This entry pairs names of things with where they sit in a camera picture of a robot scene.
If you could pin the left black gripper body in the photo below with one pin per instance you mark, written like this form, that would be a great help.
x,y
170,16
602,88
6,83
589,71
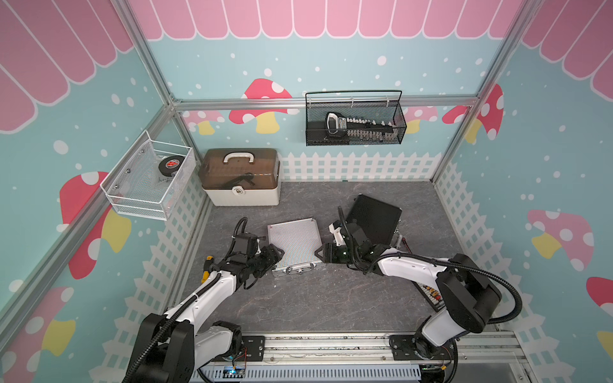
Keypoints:
x,y
262,262

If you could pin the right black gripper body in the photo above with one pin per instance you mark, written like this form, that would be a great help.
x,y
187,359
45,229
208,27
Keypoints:
x,y
340,254

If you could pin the silver aluminium poker case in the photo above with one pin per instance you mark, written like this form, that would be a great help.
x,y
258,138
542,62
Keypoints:
x,y
299,239

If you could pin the black poker case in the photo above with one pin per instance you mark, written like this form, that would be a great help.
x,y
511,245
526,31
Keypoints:
x,y
376,218

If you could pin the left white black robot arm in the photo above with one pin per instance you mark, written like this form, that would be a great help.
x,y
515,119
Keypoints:
x,y
168,347

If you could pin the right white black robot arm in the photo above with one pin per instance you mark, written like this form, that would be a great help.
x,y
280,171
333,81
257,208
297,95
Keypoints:
x,y
473,298

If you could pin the socket wrench set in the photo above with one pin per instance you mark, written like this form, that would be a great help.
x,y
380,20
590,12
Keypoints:
x,y
351,128

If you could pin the yellow black screwdriver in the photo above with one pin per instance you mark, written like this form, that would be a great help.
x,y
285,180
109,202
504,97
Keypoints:
x,y
207,268

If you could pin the white box lock latch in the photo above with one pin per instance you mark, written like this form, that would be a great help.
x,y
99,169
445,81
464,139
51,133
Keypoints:
x,y
238,190

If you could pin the white storage box brown lid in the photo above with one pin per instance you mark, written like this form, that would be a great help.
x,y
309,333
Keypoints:
x,y
260,180

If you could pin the black yellow battery charger board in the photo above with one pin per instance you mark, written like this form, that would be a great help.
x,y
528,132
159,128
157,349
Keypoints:
x,y
432,296

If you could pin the black red tape roll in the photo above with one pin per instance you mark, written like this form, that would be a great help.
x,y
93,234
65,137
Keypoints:
x,y
170,165

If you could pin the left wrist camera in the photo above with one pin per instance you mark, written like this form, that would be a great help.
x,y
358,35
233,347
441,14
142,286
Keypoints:
x,y
246,243

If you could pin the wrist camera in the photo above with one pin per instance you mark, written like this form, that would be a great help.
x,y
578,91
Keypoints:
x,y
246,243
335,229

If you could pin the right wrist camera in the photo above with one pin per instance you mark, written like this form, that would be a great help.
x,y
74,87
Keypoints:
x,y
335,229

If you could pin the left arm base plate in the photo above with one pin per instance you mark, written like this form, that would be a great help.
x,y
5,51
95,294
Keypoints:
x,y
250,349

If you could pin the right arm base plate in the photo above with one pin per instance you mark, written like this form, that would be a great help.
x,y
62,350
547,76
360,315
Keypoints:
x,y
408,347

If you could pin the white box carry handle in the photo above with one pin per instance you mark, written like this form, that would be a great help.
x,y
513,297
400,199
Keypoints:
x,y
239,155

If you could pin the white wire wall basket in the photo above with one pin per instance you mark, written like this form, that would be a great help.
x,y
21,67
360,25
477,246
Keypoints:
x,y
135,186

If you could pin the black wire wall basket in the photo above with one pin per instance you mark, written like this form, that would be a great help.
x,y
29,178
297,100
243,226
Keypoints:
x,y
362,117

